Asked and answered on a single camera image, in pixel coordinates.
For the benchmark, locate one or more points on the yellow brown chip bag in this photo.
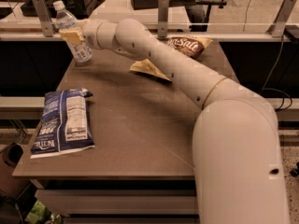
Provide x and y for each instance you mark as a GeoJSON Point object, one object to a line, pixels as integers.
{"type": "Point", "coordinates": [189, 45]}

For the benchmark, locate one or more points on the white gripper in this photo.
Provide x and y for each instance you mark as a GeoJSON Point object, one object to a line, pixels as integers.
{"type": "Point", "coordinates": [90, 34]}

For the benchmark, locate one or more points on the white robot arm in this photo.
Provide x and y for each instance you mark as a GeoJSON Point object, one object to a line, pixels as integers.
{"type": "Point", "coordinates": [236, 153]}

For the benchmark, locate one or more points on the blue white chip bag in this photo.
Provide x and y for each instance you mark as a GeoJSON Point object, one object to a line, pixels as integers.
{"type": "Point", "coordinates": [65, 126]}

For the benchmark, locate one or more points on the metal rail bracket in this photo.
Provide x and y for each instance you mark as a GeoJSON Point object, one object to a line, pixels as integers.
{"type": "Point", "coordinates": [163, 6]}
{"type": "Point", "coordinates": [279, 26]}
{"type": "Point", "coordinates": [42, 13]}

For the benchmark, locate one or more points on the grey table with drawers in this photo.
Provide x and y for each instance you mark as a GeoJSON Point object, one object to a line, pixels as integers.
{"type": "Point", "coordinates": [140, 168]}

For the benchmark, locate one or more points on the left metal rail bracket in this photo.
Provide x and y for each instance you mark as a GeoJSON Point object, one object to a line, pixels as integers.
{"type": "Point", "coordinates": [42, 13]}

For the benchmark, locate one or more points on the right metal rail bracket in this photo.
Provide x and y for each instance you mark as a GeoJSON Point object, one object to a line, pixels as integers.
{"type": "Point", "coordinates": [279, 26]}

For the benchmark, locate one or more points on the clear plastic water bottle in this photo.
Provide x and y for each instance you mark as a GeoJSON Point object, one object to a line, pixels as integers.
{"type": "Point", "coordinates": [67, 25]}

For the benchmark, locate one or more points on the middle metal rail bracket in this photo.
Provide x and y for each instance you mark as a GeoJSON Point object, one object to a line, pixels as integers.
{"type": "Point", "coordinates": [163, 6]}

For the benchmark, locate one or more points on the black tray on counter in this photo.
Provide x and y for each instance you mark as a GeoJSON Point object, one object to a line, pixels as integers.
{"type": "Point", "coordinates": [80, 8]}

